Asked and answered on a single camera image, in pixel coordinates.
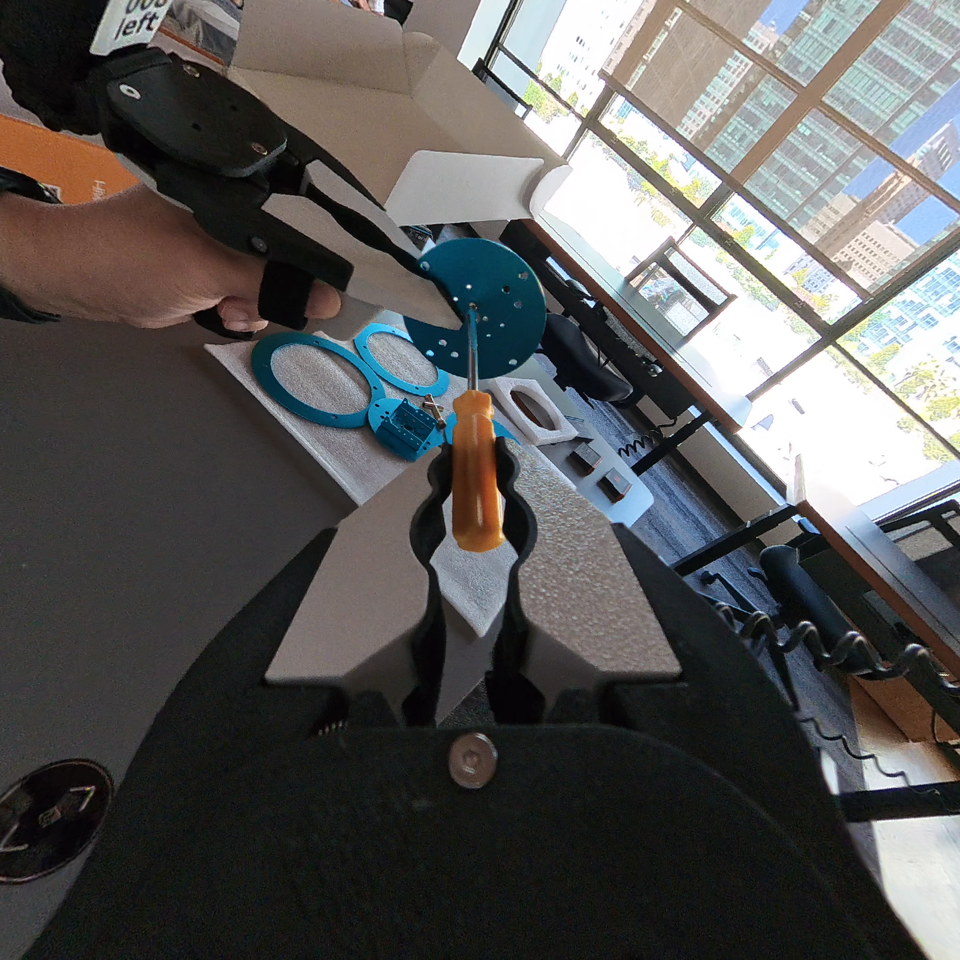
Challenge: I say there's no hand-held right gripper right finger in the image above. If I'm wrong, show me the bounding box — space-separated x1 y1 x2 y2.
498 444 687 709

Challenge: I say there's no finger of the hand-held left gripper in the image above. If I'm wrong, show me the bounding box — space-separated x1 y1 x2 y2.
308 270 466 346
273 188 436 282

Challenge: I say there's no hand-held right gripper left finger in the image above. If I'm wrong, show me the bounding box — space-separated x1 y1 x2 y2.
266 444 454 709

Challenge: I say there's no small blue round plate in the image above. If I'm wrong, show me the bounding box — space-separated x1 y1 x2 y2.
405 237 549 379

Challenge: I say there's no yellow handled screwdriver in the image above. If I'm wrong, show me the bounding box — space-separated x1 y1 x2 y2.
450 300 508 553

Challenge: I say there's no grey desk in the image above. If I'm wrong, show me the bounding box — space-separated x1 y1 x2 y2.
0 90 661 960

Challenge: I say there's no raised wooden desk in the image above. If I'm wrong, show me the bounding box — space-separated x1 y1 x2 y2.
788 458 960 744

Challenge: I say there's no round black desk grommet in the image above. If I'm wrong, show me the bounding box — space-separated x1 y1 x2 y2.
0 758 115 883

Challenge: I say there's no person's left hand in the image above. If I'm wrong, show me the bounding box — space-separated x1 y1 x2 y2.
0 183 343 334

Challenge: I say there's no white foam sheet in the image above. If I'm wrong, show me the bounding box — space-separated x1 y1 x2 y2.
206 323 657 639

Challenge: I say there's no orange cardboard box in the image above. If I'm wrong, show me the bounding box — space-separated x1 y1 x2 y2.
0 0 579 226

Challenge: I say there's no black office chair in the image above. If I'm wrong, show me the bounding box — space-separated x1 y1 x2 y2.
540 308 634 406
758 543 864 649

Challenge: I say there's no brown wooden table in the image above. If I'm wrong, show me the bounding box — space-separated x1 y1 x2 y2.
518 210 751 436

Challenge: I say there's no large glass window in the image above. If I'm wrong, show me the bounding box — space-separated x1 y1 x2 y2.
495 0 960 496

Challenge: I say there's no blue metal ring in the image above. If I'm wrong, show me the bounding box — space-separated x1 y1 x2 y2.
353 323 451 400
251 330 376 430

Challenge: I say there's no blue disc with bracket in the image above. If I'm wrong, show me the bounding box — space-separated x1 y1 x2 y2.
368 395 447 462

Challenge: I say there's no white foam frame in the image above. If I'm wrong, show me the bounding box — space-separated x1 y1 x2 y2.
483 375 589 451

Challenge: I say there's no black coiled cable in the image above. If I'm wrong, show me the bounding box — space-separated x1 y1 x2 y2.
698 593 960 706

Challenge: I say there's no black frame chair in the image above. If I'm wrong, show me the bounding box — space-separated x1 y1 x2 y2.
623 237 739 343

